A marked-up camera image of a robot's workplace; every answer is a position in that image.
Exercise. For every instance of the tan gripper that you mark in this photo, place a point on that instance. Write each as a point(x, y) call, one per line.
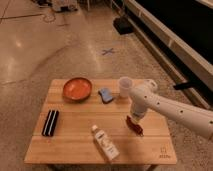
point(136, 117)

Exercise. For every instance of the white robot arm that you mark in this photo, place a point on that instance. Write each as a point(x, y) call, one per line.
point(144, 97)

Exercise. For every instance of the orange ceramic bowl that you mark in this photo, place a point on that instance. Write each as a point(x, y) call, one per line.
point(77, 89)

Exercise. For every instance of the translucent plastic cup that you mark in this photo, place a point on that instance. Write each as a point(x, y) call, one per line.
point(125, 85)

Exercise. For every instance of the blue sponge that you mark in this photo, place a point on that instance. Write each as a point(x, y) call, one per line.
point(106, 95)

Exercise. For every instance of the white plastic bottle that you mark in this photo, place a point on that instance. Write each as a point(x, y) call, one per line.
point(104, 143)

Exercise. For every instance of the wooden table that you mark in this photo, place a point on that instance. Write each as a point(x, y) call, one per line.
point(73, 143)

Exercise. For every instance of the black striped case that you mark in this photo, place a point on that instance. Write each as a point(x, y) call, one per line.
point(50, 123)

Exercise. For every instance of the black box on floor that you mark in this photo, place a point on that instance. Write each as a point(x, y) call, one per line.
point(122, 25)

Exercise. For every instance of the grey equipment on floor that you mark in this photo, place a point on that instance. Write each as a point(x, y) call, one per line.
point(64, 5)

